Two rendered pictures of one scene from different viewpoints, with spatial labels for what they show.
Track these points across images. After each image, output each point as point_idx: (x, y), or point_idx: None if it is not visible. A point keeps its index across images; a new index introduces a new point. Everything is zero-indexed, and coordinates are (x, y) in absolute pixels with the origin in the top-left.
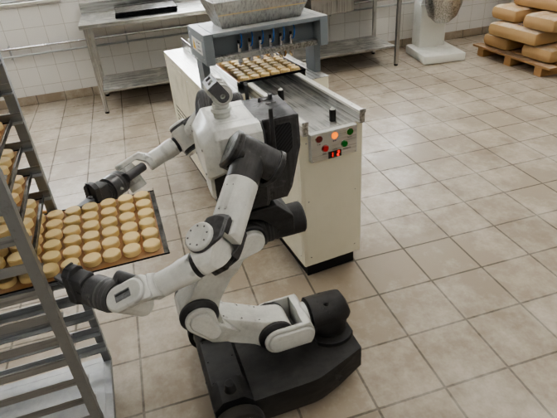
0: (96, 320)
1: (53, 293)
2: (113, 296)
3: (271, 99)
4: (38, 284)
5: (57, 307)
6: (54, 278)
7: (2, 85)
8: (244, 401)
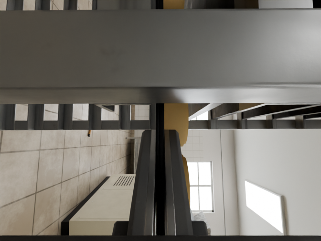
0: None
1: (100, 106)
2: None
3: None
4: (245, 41)
5: (5, 101)
6: (173, 131)
7: (305, 122)
8: None
